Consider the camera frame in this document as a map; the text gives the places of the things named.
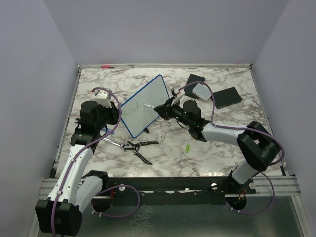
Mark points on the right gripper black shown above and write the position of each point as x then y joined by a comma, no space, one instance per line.
165,109

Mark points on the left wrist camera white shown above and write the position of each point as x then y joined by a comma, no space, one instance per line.
102,97

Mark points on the black network switch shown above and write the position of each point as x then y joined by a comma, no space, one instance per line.
226,97

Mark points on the red pen at back rail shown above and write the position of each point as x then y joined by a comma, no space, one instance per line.
107,67

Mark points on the blue handled cutters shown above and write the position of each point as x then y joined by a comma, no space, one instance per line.
78,121

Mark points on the green marker cap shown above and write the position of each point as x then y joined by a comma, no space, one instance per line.
187,148

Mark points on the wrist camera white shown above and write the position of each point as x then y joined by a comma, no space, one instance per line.
177,93
102,97

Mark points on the blue framed whiteboard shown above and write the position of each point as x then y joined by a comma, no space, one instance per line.
137,117

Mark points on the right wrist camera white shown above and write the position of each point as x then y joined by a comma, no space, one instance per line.
177,93

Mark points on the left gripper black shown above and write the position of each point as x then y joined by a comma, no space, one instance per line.
114,111

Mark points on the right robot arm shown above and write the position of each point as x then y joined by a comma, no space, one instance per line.
256,144

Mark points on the white small router box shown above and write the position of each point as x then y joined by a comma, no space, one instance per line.
202,92

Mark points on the aluminium table frame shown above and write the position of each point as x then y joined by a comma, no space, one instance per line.
285,218

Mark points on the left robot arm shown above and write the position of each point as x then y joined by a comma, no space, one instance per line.
61,212

